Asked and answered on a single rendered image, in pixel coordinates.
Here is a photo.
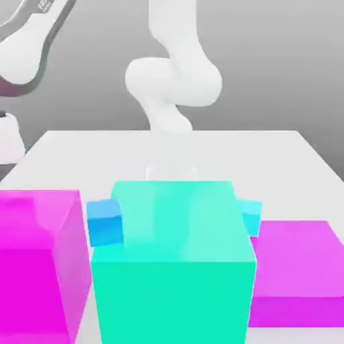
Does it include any large teal box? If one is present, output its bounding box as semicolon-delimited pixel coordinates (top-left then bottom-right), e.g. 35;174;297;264
90;180;257;344

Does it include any small cyan cube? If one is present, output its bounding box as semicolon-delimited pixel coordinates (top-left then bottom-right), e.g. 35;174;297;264
236;198;263;238

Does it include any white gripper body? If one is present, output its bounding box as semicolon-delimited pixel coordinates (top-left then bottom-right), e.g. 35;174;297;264
0;112;27;165

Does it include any large tall magenta box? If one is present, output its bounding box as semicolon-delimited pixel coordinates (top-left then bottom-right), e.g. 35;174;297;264
0;189;93;344

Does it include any large flat magenta box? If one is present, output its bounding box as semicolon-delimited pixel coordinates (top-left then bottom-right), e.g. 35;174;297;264
247;220;344;329

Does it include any small blue cube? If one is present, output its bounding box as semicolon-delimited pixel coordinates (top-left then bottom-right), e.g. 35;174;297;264
85;198;125;247

